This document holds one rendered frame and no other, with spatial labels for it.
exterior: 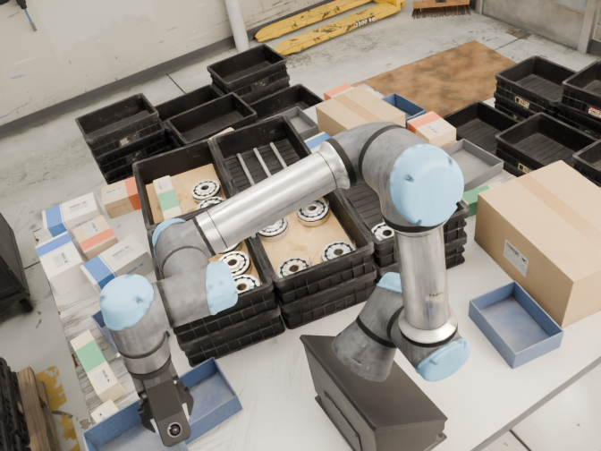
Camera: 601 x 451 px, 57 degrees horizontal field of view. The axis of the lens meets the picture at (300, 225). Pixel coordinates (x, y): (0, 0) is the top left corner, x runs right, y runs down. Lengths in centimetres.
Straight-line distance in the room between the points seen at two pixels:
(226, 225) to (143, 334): 23
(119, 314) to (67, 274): 122
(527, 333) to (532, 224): 30
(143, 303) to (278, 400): 81
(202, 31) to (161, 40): 36
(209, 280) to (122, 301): 13
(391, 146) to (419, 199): 10
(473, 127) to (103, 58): 292
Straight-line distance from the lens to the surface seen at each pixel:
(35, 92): 475
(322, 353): 127
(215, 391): 160
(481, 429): 149
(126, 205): 224
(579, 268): 157
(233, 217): 93
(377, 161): 90
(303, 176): 94
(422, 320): 109
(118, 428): 117
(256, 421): 153
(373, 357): 127
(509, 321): 167
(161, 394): 93
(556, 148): 284
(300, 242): 171
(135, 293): 81
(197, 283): 83
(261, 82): 327
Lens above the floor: 202
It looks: 42 degrees down
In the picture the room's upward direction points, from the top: 12 degrees counter-clockwise
